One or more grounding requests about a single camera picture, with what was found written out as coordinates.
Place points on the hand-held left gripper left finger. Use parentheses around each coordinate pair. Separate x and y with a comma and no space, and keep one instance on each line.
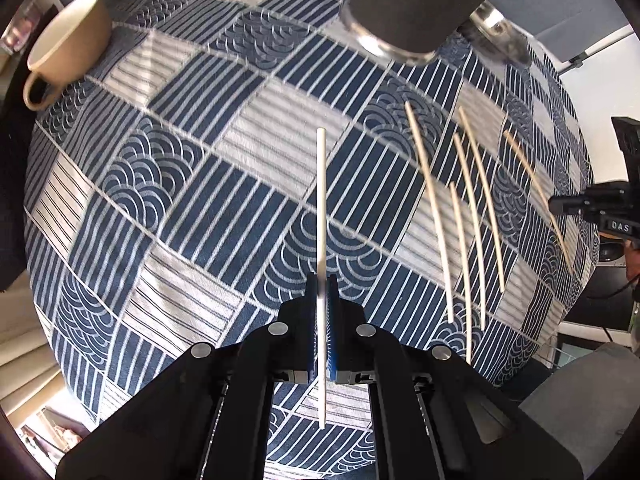
(312,325)

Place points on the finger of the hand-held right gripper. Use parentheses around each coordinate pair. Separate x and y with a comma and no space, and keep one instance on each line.
(575,202)

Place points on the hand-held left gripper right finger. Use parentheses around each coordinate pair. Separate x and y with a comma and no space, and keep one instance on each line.
(333,325)

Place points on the long bamboo chopstick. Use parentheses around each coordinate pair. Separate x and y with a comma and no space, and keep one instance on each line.
(321,200)

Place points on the bunch of wooden chopsticks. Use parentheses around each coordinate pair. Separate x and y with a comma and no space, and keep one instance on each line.
(426,175)

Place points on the black steel utensil holder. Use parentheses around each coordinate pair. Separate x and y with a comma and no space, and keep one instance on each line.
(415,5)

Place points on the black backdrop clamp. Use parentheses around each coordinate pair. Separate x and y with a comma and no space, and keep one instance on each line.
(576,58)

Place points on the person's grey clothing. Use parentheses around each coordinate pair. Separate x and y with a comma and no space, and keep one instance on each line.
(575,395)

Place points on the stainless steel bowl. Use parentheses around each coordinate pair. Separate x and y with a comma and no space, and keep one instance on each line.
(500,35)

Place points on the grey-blue backdrop cloth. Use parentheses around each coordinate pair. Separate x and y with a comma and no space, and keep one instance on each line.
(565,10)

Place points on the blue patterned tablecloth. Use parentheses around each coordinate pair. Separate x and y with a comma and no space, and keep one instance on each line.
(175,185)

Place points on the beige ceramic cup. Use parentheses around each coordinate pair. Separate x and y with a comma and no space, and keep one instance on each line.
(75,45)

